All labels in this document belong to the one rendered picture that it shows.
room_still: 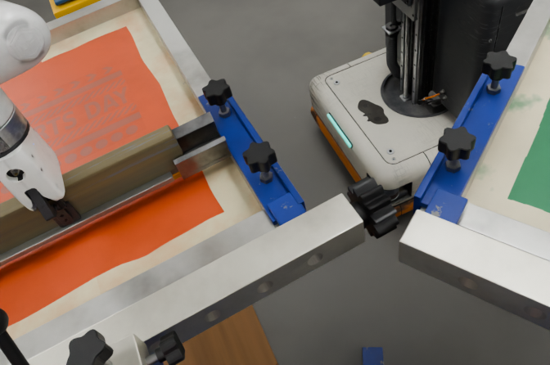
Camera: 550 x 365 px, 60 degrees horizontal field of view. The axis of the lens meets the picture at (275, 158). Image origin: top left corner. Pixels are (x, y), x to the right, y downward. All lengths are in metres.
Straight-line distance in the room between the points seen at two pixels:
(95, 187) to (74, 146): 0.22
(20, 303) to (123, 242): 0.16
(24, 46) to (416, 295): 1.38
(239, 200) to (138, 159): 0.16
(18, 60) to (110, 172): 0.21
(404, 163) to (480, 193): 0.90
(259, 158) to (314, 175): 1.32
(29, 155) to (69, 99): 0.41
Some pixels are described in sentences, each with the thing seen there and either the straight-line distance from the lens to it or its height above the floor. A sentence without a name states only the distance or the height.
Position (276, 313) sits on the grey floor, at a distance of 1.68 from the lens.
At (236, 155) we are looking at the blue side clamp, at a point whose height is 1.00.
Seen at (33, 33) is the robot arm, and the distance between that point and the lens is 0.60.
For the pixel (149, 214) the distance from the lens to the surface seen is 0.77.
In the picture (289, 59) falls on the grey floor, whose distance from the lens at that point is 2.49.
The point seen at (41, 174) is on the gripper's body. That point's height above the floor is 1.12.
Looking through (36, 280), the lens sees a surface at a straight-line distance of 0.81.
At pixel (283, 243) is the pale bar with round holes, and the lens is 0.58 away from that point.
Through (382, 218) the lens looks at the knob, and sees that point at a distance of 0.59.
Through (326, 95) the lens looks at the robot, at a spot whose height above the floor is 0.28.
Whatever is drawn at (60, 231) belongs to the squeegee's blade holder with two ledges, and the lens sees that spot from 0.78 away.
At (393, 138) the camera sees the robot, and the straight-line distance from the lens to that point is 1.67.
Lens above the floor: 1.54
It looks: 49 degrees down
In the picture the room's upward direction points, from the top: 16 degrees counter-clockwise
